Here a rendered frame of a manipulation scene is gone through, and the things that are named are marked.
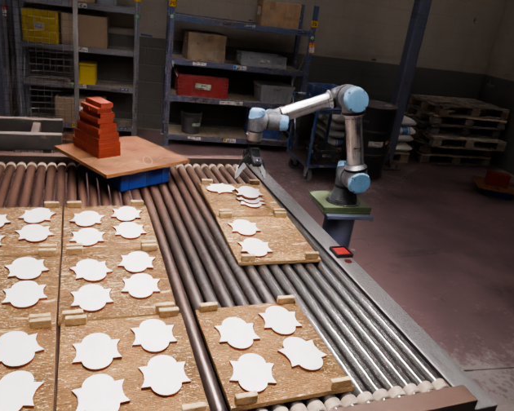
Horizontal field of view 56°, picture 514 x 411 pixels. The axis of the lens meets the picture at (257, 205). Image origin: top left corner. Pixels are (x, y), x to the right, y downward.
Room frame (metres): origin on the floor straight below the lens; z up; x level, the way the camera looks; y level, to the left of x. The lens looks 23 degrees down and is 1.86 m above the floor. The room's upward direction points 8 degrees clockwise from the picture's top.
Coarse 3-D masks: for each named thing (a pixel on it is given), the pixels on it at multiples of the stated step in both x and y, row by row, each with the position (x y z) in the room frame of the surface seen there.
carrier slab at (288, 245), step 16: (224, 224) 1.94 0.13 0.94; (256, 224) 1.98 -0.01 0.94; (272, 224) 2.01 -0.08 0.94; (288, 224) 2.03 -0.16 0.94; (240, 240) 1.81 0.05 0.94; (272, 240) 1.85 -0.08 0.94; (288, 240) 1.87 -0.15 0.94; (304, 240) 1.89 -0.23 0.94; (240, 256) 1.67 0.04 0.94; (272, 256) 1.71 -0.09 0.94; (288, 256) 1.72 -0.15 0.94
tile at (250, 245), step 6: (246, 240) 1.80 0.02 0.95; (252, 240) 1.80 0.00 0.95; (258, 240) 1.81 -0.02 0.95; (246, 246) 1.74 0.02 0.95; (252, 246) 1.75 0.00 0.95; (258, 246) 1.75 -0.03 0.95; (264, 246) 1.76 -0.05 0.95; (246, 252) 1.70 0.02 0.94; (252, 252) 1.70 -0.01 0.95; (258, 252) 1.70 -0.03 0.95; (264, 252) 1.71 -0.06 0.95; (270, 252) 1.73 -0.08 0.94
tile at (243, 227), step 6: (234, 222) 1.96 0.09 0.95; (240, 222) 1.96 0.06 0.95; (246, 222) 1.97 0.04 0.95; (234, 228) 1.89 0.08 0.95; (240, 228) 1.90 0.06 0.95; (246, 228) 1.91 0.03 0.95; (252, 228) 1.91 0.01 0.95; (240, 234) 1.86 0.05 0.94; (246, 234) 1.85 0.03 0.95; (252, 234) 1.86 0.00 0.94
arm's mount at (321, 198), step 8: (312, 192) 2.61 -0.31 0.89; (320, 192) 2.63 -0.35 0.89; (328, 192) 2.64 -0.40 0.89; (312, 200) 2.55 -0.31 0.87; (320, 200) 2.49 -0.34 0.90; (328, 200) 2.50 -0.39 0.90; (360, 200) 2.56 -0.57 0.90; (320, 208) 2.43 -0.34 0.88; (328, 208) 2.38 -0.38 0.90; (336, 208) 2.40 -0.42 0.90; (344, 208) 2.41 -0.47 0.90; (352, 208) 2.42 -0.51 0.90; (360, 208) 2.43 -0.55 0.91; (368, 208) 2.45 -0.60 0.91
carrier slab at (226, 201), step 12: (204, 192) 2.28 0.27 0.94; (264, 192) 2.39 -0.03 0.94; (216, 204) 2.15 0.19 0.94; (228, 204) 2.18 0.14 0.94; (240, 204) 2.19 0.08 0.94; (276, 204) 2.26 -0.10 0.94; (216, 216) 2.02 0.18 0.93; (240, 216) 2.06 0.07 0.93; (252, 216) 2.08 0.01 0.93; (264, 216) 2.10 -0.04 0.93
